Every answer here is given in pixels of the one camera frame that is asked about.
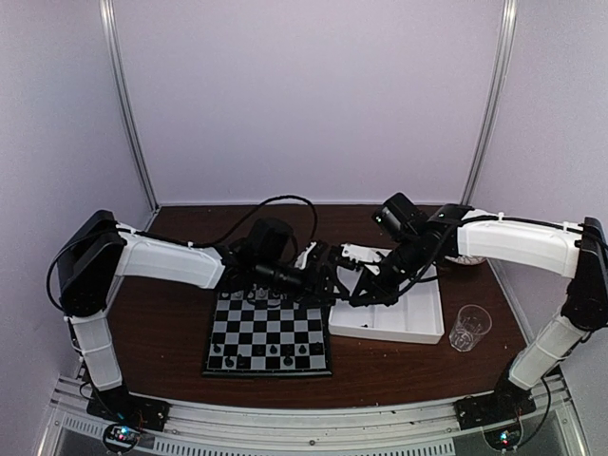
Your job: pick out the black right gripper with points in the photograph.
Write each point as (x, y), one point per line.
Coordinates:
(384, 294)

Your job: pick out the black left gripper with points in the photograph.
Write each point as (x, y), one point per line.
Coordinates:
(315, 290)

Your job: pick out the white plastic compartment tray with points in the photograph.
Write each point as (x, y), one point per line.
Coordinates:
(416, 318)

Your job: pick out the black chess pawn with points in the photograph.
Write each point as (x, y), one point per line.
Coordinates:
(316, 348)

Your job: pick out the black white chess board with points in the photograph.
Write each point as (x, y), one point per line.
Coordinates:
(240, 326)

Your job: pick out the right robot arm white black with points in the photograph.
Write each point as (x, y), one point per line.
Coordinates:
(575, 251)

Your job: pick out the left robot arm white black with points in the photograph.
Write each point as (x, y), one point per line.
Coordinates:
(104, 251)

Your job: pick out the white chess pieces row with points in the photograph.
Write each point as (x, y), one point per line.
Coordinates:
(255, 294)

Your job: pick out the patterned ceramic plate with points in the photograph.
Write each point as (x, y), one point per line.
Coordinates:
(466, 260)

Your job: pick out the clear drinking glass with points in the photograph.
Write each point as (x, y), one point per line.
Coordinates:
(472, 323)

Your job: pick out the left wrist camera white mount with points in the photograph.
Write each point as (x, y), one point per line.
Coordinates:
(311, 254)

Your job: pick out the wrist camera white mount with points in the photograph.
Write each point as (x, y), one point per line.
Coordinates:
(362, 256)
(311, 254)

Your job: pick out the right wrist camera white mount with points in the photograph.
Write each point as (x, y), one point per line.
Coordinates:
(362, 256)

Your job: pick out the front aluminium rail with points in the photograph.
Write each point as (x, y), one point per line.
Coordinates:
(424, 428)

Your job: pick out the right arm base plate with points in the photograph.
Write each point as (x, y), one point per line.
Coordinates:
(490, 409)

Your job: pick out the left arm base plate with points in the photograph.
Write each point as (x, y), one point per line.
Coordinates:
(134, 411)

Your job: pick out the right aluminium frame post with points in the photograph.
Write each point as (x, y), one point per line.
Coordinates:
(500, 69)

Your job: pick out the aluminium frame post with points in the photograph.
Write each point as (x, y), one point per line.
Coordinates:
(500, 69)
(111, 35)

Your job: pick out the left aluminium frame post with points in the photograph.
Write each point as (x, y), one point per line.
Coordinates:
(111, 35)

